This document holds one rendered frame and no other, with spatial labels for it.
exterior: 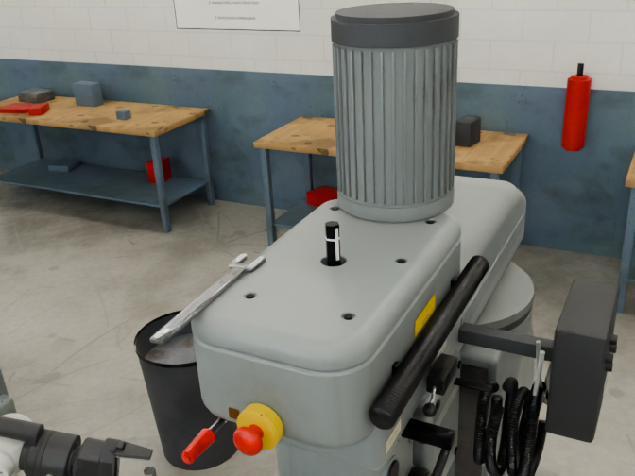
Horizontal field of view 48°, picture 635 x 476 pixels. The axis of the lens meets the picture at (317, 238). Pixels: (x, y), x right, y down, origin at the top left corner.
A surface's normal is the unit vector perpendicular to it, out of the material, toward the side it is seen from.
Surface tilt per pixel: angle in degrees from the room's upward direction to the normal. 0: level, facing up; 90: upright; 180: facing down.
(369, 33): 90
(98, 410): 0
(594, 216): 90
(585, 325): 0
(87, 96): 90
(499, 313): 0
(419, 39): 90
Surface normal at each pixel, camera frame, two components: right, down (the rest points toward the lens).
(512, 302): -0.05, -0.91
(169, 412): -0.34, 0.46
